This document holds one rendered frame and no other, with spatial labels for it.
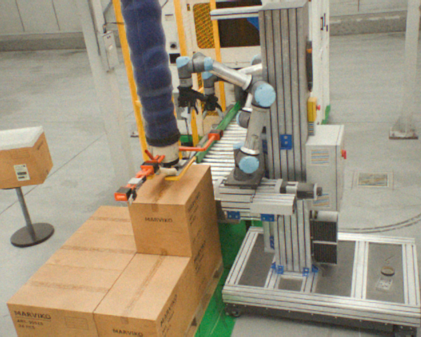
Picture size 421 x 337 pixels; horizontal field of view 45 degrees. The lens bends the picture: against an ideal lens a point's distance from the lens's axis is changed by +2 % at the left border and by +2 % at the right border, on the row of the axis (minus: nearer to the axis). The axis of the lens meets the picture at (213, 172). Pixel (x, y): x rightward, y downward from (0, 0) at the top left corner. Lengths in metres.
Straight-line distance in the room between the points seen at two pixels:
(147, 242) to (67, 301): 0.62
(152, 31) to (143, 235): 1.32
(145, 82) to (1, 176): 2.06
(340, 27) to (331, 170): 9.15
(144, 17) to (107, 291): 1.65
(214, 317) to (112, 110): 2.12
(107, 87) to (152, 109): 1.55
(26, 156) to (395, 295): 3.12
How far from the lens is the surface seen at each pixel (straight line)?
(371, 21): 12.17
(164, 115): 3.22
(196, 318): 3.64
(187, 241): 3.35
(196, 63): 2.80
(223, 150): 4.97
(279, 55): 3.06
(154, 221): 3.35
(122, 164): 4.98
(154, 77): 3.14
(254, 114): 2.93
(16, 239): 5.24
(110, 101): 4.76
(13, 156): 4.71
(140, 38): 3.09
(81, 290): 3.36
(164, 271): 3.33
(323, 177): 3.25
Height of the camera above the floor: 2.46
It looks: 25 degrees down
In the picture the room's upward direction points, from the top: 7 degrees counter-clockwise
